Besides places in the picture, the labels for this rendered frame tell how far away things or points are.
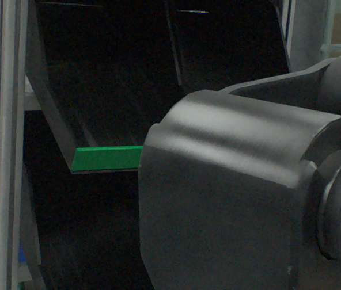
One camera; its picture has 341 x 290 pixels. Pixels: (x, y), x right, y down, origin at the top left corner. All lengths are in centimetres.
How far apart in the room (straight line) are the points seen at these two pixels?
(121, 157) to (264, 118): 34
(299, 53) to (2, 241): 110
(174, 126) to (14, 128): 41
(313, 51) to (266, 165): 146
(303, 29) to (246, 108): 141
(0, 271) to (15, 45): 20
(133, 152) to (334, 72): 28
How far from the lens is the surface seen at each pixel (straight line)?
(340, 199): 23
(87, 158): 56
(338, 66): 32
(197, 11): 91
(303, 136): 23
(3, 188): 66
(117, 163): 58
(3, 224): 67
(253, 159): 23
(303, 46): 166
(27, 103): 65
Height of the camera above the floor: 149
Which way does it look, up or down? 12 degrees down
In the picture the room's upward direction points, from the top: 5 degrees clockwise
